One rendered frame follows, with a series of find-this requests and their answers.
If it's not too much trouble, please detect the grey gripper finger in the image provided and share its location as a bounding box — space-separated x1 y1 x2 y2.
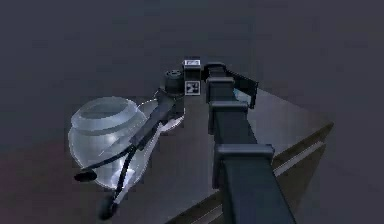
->
97 146 139 221

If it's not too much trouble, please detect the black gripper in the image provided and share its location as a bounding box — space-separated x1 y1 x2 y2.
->
73 69 186 183

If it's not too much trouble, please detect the black laptop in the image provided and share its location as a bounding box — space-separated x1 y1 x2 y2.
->
227 69 260 110

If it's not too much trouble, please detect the white round plate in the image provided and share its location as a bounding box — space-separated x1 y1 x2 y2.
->
137 98 186 132

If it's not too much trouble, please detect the dark brown wooden table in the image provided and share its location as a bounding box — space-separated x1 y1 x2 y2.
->
76 87 335 224

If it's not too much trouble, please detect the clear glass bowl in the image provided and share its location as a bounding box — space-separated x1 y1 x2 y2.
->
67 96 158 190

